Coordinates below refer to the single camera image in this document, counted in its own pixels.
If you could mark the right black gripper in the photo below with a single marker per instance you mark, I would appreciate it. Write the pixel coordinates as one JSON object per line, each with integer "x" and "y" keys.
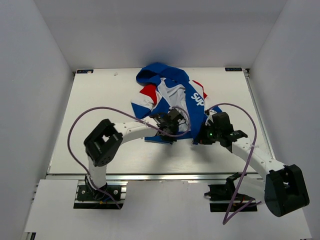
{"x": 201, "y": 138}

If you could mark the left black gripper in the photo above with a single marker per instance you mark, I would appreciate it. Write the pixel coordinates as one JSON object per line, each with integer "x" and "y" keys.
{"x": 168, "y": 139}

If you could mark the blue white red jacket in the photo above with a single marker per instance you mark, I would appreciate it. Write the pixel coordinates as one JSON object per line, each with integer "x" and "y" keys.
{"x": 164, "y": 87}

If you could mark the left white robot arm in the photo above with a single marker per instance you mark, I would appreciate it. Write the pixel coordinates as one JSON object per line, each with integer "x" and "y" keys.
{"x": 104, "y": 141}

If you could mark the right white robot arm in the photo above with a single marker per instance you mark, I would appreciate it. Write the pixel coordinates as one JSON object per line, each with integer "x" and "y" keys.
{"x": 281, "y": 187}

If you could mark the left blue table label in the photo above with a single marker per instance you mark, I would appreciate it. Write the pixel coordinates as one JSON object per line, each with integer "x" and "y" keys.
{"x": 84, "y": 71}

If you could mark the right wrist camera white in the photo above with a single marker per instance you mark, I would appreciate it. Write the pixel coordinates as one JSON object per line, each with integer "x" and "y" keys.
{"x": 209, "y": 114}

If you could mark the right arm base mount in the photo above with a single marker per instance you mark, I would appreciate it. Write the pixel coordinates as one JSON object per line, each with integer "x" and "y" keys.
{"x": 219, "y": 196}

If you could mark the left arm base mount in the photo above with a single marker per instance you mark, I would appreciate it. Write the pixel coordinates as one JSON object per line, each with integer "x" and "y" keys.
{"x": 109, "y": 197}

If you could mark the aluminium front rail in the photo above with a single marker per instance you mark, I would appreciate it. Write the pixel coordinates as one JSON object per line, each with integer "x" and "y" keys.
{"x": 117, "y": 177}

